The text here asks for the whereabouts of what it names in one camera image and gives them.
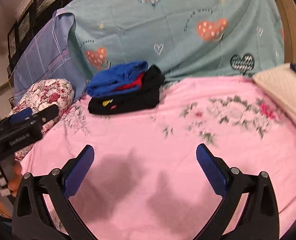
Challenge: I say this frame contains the blue and red pants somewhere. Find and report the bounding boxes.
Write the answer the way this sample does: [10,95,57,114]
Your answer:
[85,61,149,98]

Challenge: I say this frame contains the person's left hand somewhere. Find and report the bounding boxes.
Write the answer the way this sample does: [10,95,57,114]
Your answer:
[0,160,24,198]

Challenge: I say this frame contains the floral bolster pillow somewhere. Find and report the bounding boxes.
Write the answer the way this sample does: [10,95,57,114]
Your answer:
[8,78,76,162]

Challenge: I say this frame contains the blue plaid pillow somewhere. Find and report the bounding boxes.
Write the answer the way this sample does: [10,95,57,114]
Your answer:
[13,13,86,103]

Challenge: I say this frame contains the folded black garment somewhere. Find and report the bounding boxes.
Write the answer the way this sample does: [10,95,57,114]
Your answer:
[88,65,165,115]

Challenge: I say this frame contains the pink floral bedsheet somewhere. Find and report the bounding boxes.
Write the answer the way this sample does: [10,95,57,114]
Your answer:
[21,77,296,239]

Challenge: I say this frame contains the cream quilted blanket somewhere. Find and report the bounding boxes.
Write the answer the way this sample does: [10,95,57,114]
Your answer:
[253,63,296,126]

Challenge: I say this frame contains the teal heart-print pillow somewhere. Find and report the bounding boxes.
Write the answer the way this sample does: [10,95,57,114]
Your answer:
[57,0,285,81]

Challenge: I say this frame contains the wooden bed headboard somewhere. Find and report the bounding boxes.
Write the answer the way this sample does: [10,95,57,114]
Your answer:
[275,0,296,63]

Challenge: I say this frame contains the framed pictures on wall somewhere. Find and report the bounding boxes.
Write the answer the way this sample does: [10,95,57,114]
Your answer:
[7,0,63,67]

